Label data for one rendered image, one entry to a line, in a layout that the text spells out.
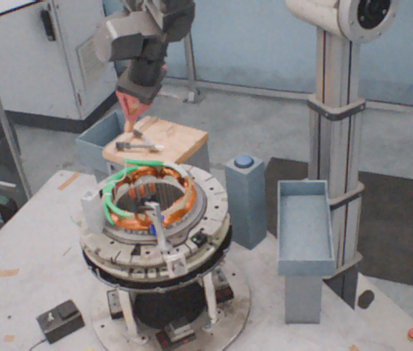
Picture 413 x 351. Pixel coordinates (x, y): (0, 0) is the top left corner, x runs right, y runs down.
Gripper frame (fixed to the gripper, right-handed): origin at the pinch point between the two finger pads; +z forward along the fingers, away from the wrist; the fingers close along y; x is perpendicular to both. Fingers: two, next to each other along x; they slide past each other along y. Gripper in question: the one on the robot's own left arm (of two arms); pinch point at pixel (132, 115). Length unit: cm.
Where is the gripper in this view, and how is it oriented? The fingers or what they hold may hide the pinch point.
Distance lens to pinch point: 108.1
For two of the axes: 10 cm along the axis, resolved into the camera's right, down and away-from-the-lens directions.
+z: -2.8, 6.9, 6.7
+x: 9.2, 3.9, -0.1
